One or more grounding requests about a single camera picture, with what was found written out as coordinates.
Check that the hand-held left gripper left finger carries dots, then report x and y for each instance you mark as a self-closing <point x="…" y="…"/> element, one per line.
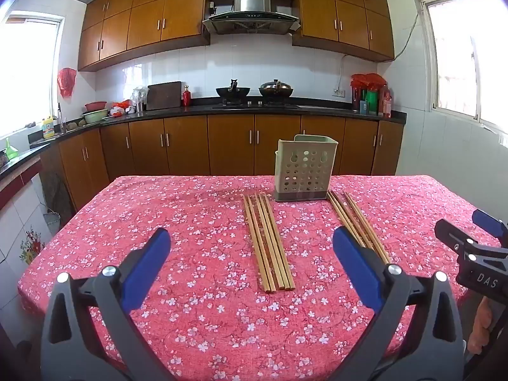
<point x="149" y="262"/>

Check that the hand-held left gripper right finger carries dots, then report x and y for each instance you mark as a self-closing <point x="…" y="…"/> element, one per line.
<point x="357" y="262"/>

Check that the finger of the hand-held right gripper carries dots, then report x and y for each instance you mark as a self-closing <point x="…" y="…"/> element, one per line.
<point x="450" y="232"/>
<point x="486" y="220"/>

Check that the wooden chopstick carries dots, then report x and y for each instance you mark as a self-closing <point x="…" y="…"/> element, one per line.
<point x="275" y="242"/>
<point x="363" y="224"/>
<point x="347" y="214"/>
<point x="270" y="242"/>
<point x="266" y="242"/>
<point x="259" y="242"/>

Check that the beige perforated utensil holder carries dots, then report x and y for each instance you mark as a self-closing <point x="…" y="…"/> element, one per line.
<point x="287" y="154"/>

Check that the person's right hand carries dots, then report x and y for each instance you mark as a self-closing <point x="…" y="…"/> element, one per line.
<point x="482" y="325"/>

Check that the red floral tablecloth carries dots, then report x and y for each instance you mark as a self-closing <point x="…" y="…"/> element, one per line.
<point x="178" y="226"/>

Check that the wooden base cabinets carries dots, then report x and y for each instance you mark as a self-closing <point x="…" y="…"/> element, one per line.
<point x="226" y="143"/>

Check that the red sauce bottle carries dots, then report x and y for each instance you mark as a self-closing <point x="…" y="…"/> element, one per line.
<point x="385" y="105"/>

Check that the green container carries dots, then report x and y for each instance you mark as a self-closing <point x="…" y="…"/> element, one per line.
<point x="372" y="102"/>

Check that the small blue box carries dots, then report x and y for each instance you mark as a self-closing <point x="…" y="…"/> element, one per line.
<point x="364" y="107"/>

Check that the green basin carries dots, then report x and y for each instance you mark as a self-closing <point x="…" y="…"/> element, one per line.
<point x="95" y="116"/>

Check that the red and white plastic bag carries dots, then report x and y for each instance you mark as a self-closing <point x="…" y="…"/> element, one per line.
<point x="119" y="109"/>

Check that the black kitchen countertop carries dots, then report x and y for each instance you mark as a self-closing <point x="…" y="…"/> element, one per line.
<point x="198" y="110"/>

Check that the clear glass jars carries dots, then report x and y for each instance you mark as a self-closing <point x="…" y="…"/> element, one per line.
<point x="139" y="101"/>

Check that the white framed window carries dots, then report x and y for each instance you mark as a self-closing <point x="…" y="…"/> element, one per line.
<point x="456" y="59"/>
<point x="27" y="75"/>

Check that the dark sauce bottle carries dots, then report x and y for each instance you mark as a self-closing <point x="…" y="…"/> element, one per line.
<point x="356" y="97"/>

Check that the red basin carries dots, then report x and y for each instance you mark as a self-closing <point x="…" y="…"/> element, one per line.
<point x="96" y="106"/>

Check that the yellow detergent bottle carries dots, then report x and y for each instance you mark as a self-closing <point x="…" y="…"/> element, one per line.
<point x="48" y="129"/>

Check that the dark wooden cutting board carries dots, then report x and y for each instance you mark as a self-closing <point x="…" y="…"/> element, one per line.
<point x="163" y="95"/>

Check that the metal faucet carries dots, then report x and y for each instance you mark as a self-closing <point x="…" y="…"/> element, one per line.
<point x="61" y="119"/>

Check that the small red bottle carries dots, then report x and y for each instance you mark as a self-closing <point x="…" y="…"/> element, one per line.
<point x="187" y="97"/>

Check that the crumpled red plastic bag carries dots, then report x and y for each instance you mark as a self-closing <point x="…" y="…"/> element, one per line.
<point x="369" y="80"/>

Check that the green funnel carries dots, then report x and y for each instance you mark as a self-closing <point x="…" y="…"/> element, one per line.
<point x="8" y="153"/>

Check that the black gas stove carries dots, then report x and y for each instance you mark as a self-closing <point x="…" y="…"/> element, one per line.
<point x="254" y="105"/>

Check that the black wok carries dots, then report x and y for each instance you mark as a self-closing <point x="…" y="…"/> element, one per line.
<point x="233" y="91"/>

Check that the black pot with lid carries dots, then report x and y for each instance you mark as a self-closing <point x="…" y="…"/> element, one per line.
<point x="276" y="89"/>

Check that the hanging red plastic bag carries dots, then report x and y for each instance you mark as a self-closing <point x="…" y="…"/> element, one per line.
<point x="66" y="83"/>

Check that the white wall socket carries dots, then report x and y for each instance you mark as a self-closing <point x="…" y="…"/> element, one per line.
<point x="339" y="93"/>

